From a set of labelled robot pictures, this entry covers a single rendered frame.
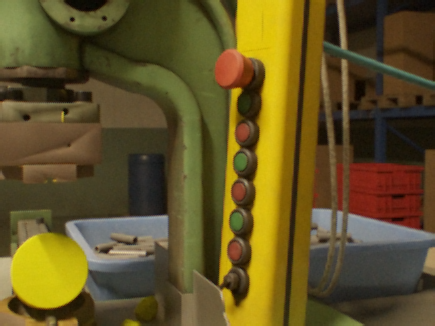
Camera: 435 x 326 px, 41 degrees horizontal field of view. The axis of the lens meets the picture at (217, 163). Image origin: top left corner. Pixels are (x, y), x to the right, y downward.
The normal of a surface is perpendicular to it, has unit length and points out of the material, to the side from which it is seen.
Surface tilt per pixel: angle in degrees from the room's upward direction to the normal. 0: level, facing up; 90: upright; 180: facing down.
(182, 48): 90
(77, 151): 90
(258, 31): 85
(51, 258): 74
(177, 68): 90
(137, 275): 100
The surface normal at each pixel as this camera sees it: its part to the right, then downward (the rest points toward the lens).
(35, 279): 0.32, -0.23
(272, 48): -0.73, -0.06
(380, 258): 0.33, 0.22
